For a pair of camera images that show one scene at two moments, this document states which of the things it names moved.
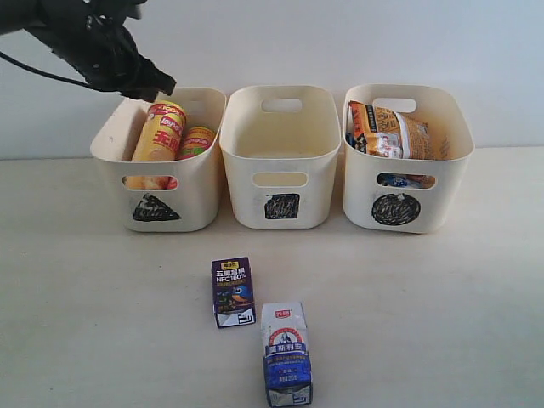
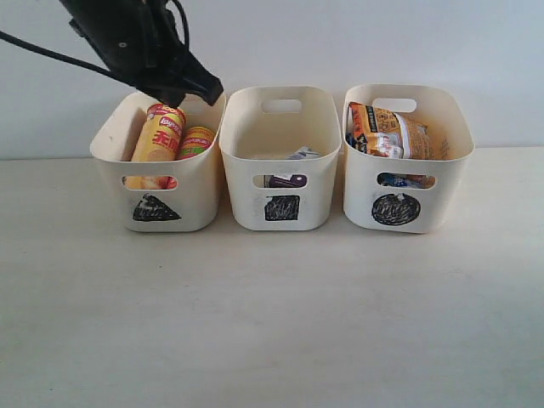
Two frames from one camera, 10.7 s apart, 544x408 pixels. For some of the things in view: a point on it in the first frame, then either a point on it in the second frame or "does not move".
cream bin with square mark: [280, 146] does not move
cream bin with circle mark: [412, 195] does not move
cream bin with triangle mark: [169, 195] does not move
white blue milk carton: [287, 368] to [305, 152]
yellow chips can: [159, 140] does not move
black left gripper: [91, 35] to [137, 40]
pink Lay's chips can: [195, 142] does not move
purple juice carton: [234, 303] to [295, 181]
